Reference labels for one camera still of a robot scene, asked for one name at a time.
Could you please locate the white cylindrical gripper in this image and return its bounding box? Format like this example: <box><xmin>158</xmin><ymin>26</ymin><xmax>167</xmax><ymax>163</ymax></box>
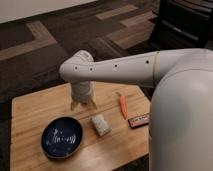
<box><xmin>70</xmin><ymin>81</ymin><xmax>97</xmax><ymax>111</ymax></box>

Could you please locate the white folded cloth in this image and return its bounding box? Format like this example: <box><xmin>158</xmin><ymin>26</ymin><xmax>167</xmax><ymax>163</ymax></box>
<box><xmin>91</xmin><ymin>115</ymin><xmax>111</xmax><ymax>136</ymax></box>

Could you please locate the dark blue ceramic bowl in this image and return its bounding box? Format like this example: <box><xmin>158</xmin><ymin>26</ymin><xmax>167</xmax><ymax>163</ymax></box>
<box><xmin>41</xmin><ymin>117</ymin><xmax>83</xmax><ymax>159</ymax></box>

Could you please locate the orange carrot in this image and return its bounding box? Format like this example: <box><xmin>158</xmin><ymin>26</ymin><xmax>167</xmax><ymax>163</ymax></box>
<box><xmin>116</xmin><ymin>92</ymin><xmax>128</xmax><ymax>120</ymax></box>

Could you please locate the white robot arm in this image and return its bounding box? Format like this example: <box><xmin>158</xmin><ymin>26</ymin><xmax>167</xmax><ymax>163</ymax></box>
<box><xmin>59</xmin><ymin>48</ymin><xmax>213</xmax><ymax>171</ymax></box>

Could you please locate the black and red snack bar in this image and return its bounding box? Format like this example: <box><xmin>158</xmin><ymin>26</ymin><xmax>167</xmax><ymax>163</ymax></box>
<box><xmin>128</xmin><ymin>114</ymin><xmax>149</xmax><ymax>129</ymax></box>

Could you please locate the black office chair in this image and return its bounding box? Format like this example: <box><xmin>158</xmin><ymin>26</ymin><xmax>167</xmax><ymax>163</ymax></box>
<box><xmin>148</xmin><ymin>0</ymin><xmax>213</xmax><ymax>50</ymax></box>

